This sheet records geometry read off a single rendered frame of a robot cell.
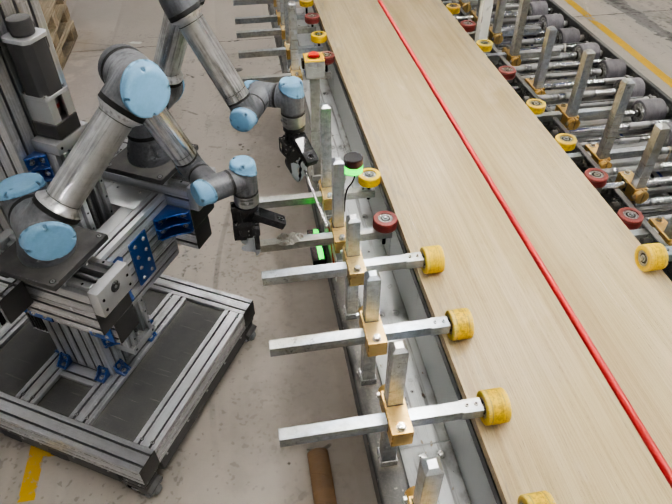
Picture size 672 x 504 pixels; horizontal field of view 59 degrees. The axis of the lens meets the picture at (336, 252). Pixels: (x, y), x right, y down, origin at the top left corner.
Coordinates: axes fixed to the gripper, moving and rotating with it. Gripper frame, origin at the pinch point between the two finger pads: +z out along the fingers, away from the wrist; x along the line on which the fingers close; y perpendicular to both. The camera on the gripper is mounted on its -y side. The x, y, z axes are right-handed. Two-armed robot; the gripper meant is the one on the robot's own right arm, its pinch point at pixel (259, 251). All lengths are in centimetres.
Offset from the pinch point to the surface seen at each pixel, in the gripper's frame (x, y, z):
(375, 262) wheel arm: 25.5, -32.4, -14.1
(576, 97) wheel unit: -57, -135, -15
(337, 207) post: -2.2, -26.1, -13.3
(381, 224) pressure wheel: 3.1, -39.6, -8.9
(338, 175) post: -2.2, -26.3, -25.6
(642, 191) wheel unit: -3, -135, -7
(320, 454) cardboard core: 33, -15, 74
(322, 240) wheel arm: 1.5, -20.6, -3.2
